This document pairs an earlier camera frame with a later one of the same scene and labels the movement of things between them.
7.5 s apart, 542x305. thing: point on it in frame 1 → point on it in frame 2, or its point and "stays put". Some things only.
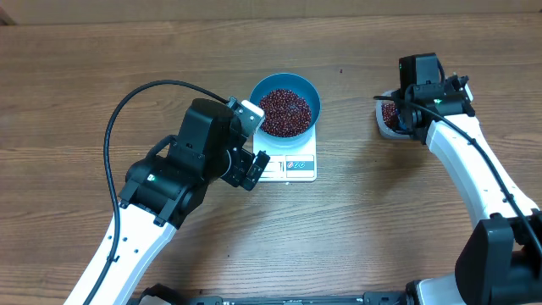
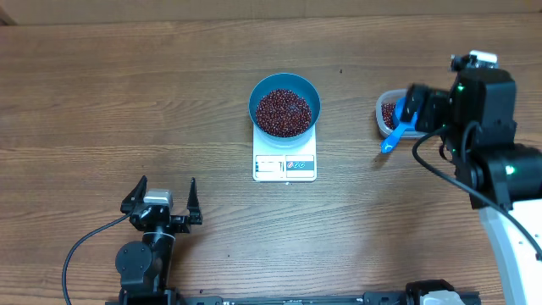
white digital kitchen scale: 296,163 stays put
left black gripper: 236,174 → 182,223
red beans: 287,113 stays put
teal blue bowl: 292,109 stays put
